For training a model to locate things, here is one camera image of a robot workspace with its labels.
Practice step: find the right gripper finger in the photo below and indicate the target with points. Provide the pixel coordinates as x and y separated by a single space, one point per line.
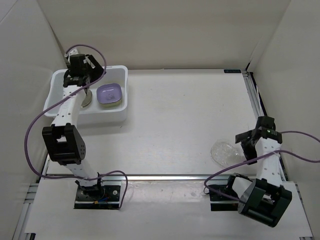
245 136
249 150

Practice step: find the aluminium frame rail front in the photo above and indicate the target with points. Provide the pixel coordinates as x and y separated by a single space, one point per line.
156 177

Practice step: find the clear textured plate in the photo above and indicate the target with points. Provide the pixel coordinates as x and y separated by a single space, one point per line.
226 154
88 99

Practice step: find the green panda plate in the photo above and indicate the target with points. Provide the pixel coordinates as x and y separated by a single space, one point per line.
110 105

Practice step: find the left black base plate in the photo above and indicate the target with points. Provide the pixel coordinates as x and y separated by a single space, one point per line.
107 196

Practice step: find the purple panda plate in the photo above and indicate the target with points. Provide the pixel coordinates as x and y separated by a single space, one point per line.
109 93

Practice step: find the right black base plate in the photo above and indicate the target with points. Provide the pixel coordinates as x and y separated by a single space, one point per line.
220 197

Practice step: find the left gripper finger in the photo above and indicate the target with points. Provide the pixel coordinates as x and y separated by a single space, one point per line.
93 65
87 85

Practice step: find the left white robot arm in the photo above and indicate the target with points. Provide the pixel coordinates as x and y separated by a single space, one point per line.
62 139

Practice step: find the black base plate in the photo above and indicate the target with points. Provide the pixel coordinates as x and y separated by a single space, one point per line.
220 197
107 196

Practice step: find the aluminium frame rail right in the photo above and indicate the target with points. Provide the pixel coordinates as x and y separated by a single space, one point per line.
254 94

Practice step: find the aluminium frame rail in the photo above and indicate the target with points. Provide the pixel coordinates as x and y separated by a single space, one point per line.
156 177
254 94

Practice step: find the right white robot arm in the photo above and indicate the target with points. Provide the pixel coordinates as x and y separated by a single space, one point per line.
263 199

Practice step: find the white plastic bin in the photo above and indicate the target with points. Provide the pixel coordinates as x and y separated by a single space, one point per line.
95 113

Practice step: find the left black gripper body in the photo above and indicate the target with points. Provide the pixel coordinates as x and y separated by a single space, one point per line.
85 73

